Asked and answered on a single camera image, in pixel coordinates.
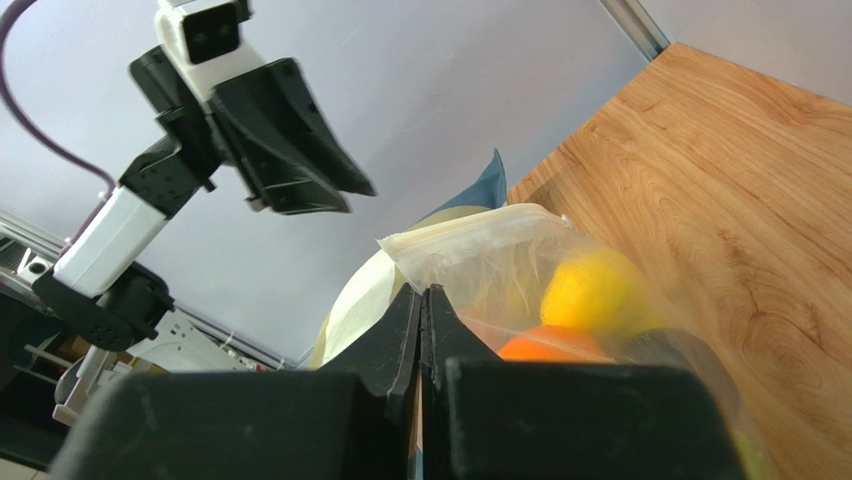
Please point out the yellow fake lemon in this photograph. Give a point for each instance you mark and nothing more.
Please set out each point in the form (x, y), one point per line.
(600, 292)

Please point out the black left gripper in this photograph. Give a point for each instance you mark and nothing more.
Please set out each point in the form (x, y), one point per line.
(287, 157)

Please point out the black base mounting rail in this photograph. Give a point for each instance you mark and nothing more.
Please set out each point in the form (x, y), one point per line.
(49, 371)

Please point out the orange fake orange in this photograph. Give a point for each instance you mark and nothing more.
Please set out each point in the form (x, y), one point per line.
(554, 344)

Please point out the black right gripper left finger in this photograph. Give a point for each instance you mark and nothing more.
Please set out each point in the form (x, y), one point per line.
(353, 418)

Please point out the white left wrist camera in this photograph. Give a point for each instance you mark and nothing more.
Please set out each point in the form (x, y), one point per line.
(203, 41)

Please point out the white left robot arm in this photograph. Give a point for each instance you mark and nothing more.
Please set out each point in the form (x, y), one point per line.
(98, 281)

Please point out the clear dotted zip bag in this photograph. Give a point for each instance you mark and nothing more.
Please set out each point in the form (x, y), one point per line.
(531, 287)

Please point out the blue beige checked pillow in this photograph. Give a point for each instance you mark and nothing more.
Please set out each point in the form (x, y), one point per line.
(403, 257)

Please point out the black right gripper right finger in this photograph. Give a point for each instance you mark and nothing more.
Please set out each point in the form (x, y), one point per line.
(486, 418)

